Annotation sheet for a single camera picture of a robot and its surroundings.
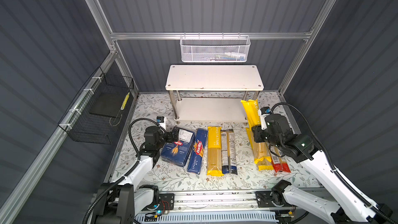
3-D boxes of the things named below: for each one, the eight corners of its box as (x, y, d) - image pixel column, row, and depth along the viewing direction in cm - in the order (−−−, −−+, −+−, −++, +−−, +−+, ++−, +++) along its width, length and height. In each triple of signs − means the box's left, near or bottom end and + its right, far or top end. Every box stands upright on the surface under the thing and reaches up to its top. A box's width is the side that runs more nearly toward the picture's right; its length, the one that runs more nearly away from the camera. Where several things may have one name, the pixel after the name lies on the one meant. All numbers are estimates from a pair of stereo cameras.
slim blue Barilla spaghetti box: (187, 171, 84) (186, 169, 81) (197, 131, 101) (197, 128, 98) (200, 174, 83) (200, 172, 80) (208, 133, 100) (208, 130, 97)
